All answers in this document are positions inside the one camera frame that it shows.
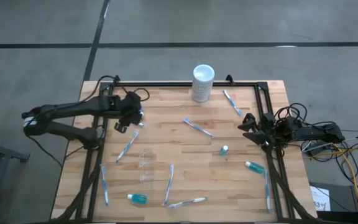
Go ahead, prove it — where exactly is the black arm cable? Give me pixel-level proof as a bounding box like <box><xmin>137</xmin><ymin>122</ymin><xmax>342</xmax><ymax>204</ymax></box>
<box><xmin>78</xmin><ymin>74</ymin><xmax>151</xmax><ymax>103</ymax></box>
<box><xmin>273</xmin><ymin>102</ymin><xmax>309</xmax><ymax>125</ymax></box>

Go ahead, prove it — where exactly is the grey power adapter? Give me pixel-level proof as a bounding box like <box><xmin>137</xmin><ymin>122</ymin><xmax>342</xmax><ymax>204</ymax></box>
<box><xmin>301</xmin><ymin>139</ymin><xmax>335</xmax><ymax>158</ymax></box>

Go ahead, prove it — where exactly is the white cylindrical canister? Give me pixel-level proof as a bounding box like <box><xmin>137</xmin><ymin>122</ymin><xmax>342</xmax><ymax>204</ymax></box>
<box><xmin>192</xmin><ymin>63</ymin><xmax>216</xmax><ymax>103</ymax></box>

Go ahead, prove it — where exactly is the black metal cart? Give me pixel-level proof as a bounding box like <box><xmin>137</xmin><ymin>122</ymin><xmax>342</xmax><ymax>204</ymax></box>
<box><xmin>0</xmin><ymin>136</ymin><xmax>30</xmax><ymax>224</ymax></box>

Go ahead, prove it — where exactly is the purple white wrapped toothbrush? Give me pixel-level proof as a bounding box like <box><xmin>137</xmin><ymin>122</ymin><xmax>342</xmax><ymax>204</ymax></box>
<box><xmin>167</xmin><ymin>196</ymin><xmax>208</xmax><ymax>209</ymax></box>

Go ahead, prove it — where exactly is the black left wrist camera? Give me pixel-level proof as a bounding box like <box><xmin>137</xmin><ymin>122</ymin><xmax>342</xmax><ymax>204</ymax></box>
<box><xmin>126</xmin><ymin>91</ymin><xmax>142</xmax><ymax>103</ymax></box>

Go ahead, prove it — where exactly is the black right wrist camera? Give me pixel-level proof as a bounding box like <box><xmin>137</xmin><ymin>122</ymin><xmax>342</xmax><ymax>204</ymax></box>
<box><xmin>261</xmin><ymin>112</ymin><xmax>276</xmax><ymax>125</ymax></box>

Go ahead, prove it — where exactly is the black floor box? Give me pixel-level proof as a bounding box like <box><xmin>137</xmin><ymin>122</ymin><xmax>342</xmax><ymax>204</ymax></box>
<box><xmin>309</xmin><ymin>182</ymin><xmax>358</xmax><ymax>215</ymax></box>

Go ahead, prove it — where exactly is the black aluminium table frame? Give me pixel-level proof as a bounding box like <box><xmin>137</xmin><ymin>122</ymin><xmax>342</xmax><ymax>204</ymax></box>
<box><xmin>51</xmin><ymin>74</ymin><xmax>315</xmax><ymax>224</ymax></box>

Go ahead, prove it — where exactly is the white paper sign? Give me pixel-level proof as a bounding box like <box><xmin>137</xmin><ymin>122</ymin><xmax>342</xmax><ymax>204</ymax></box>
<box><xmin>310</xmin><ymin>185</ymin><xmax>331</xmax><ymax>212</ymax></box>

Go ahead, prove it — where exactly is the clear acrylic organizer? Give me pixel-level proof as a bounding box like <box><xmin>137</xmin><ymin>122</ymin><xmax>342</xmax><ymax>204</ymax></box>
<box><xmin>138</xmin><ymin>147</ymin><xmax>155</xmax><ymax>190</ymax></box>

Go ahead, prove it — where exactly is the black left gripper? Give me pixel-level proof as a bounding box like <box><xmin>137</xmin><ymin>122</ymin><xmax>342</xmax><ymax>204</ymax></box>
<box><xmin>114</xmin><ymin>97</ymin><xmax>145</xmax><ymax>134</ymax></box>

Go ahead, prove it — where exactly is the black floor cable bundle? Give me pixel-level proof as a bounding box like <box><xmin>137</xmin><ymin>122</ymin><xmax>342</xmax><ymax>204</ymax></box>
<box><xmin>300</xmin><ymin>136</ymin><xmax>358</xmax><ymax>194</ymax></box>

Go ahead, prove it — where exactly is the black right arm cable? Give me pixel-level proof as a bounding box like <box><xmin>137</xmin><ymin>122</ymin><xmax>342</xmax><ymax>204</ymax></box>
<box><xmin>273</xmin><ymin>102</ymin><xmax>309</xmax><ymax>125</ymax></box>

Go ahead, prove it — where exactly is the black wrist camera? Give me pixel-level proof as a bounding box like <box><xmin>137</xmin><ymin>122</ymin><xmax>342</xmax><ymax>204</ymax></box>
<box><xmin>126</xmin><ymin>91</ymin><xmax>142</xmax><ymax>103</ymax></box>
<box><xmin>261</xmin><ymin>112</ymin><xmax>276</xmax><ymax>125</ymax></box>

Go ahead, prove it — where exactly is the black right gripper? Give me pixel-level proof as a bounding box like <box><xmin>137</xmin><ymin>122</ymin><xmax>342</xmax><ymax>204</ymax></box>
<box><xmin>237</xmin><ymin>113</ymin><xmax>278</xmax><ymax>146</ymax></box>

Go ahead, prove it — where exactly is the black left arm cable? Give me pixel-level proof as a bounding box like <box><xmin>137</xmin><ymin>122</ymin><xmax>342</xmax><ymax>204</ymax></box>
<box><xmin>78</xmin><ymin>74</ymin><xmax>151</xmax><ymax>103</ymax></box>

